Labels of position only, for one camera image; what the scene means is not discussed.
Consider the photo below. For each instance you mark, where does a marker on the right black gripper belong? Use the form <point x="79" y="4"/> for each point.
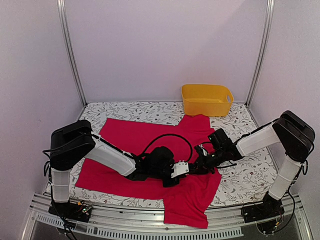
<point x="202" y="168"/>

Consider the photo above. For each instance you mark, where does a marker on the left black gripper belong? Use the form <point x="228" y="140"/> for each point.
<point x="175" y="182"/>

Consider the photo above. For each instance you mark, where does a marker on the red t-shirt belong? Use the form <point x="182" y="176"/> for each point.
<point x="185" y="203"/>

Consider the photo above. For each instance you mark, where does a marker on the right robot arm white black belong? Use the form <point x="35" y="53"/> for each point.
<point x="288" y="134"/>

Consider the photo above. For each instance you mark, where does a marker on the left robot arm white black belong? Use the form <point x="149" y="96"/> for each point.
<point x="72" y="143"/>

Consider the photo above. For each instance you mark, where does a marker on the floral patterned table mat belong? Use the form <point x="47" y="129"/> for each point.
<point x="246" y="182"/>

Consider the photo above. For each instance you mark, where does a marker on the yellow plastic basket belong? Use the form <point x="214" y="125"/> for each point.
<point x="206" y="99"/>

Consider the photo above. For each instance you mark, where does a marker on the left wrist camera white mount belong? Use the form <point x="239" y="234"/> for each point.
<point x="179" y="168"/>

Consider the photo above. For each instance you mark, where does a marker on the aluminium front rail frame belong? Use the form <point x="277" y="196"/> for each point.
<point x="114" y="222"/>

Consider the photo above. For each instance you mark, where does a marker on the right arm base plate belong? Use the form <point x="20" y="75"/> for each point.
<point x="269" y="208"/>

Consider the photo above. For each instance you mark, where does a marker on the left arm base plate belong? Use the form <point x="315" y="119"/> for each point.
<point x="73" y="211"/>

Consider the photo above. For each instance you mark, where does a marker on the right aluminium frame post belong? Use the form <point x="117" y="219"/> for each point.
<point x="262" y="51"/>

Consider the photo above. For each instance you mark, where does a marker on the aluminium frame post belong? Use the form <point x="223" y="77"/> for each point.
<point x="62" y="13"/>
<point x="262" y="51"/>

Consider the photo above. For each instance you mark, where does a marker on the left aluminium frame post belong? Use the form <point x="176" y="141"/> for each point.
<point x="62" y="13"/>

